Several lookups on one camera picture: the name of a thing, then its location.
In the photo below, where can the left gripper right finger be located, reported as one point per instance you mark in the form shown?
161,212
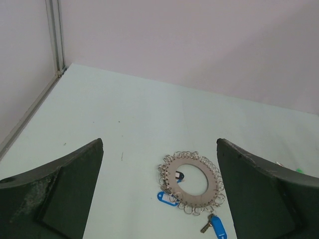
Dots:
266,200

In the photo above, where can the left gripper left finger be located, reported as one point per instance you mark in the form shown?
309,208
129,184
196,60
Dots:
51,201

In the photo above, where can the metal disc with keyrings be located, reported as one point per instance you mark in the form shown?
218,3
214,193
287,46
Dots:
202,189

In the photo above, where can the blue key tag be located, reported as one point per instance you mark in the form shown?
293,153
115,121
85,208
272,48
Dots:
217,225

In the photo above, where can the green key tag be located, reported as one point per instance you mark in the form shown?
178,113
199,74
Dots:
299,170

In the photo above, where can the black tag on disc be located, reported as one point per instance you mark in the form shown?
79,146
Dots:
179,176

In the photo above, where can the left aluminium corner post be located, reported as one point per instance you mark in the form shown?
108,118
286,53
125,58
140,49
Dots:
31,61

